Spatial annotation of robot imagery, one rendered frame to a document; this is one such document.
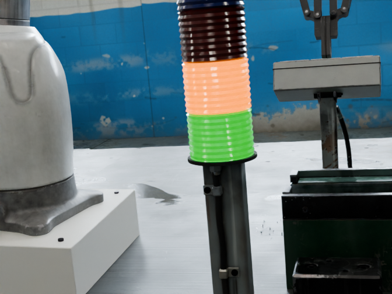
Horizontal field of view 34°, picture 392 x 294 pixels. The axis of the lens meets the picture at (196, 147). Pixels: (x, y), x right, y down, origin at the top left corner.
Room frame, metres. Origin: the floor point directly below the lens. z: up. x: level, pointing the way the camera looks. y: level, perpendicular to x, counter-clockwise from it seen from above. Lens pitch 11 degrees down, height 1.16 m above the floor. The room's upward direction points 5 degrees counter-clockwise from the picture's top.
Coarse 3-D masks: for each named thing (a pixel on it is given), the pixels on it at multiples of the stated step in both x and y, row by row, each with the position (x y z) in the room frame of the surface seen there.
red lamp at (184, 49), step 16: (192, 16) 0.56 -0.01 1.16; (208, 16) 0.55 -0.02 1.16; (224, 16) 0.55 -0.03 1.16; (240, 16) 0.57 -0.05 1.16; (192, 32) 0.56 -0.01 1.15; (208, 32) 0.55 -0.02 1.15; (224, 32) 0.55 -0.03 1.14; (240, 32) 0.56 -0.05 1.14; (192, 48) 0.56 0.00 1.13; (208, 48) 0.55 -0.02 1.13; (224, 48) 0.55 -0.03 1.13; (240, 48) 0.56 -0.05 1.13
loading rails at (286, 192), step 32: (288, 192) 0.81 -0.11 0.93; (320, 192) 0.88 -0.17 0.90; (352, 192) 0.87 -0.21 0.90; (384, 192) 0.77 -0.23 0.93; (288, 224) 0.80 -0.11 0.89; (320, 224) 0.79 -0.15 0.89; (352, 224) 0.77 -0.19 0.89; (384, 224) 0.76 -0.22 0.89; (288, 256) 0.80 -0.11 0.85; (320, 256) 0.79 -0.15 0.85; (352, 256) 0.78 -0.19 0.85; (384, 256) 0.77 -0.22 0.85; (288, 288) 0.80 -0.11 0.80; (384, 288) 0.77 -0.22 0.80
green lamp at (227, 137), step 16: (240, 112) 0.56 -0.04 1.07; (192, 128) 0.57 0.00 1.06; (208, 128) 0.56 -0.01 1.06; (224, 128) 0.55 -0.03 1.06; (240, 128) 0.56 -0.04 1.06; (192, 144) 0.57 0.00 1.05; (208, 144) 0.56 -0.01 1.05; (224, 144) 0.55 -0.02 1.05; (240, 144) 0.56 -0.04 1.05; (208, 160) 0.56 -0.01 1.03; (224, 160) 0.55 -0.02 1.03
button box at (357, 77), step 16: (288, 64) 1.06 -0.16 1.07; (304, 64) 1.05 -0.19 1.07; (320, 64) 1.05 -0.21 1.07; (336, 64) 1.04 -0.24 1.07; (352, 64) 1.03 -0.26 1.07; (368, 64) 1.03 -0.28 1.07; (288, 80) 1.05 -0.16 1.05; (304, 80) 1.04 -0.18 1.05; (320, 80) 1.04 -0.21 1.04; (336, 80) 1.03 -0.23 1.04; (352, 80) 1.02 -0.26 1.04; (368, 80) 1.02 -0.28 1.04; (288, 96) 1.08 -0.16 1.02; (304, 96) 1.08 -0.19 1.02; (352, 96) 1.07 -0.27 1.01; (368, 96) 1.07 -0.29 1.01
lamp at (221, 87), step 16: (192, 64) 0.56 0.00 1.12; (208, 64) 0.55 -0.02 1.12; (224, 64) 0.55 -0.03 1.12; (240, 64) 0.56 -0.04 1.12; (192, 80) 0.56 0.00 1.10; (208, 80) 0.55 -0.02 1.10; (224, 80) 0.55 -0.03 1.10; (240, 80) 0.56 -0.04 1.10; (192, 96) 0.56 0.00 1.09; (208, 96) 0.55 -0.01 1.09; (224, 96) 0.55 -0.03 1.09; (240, 96) 0.56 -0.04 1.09; (192, 112) 0.56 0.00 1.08; (208, 112) 0.55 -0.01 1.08; (224, 112) 0.55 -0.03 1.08
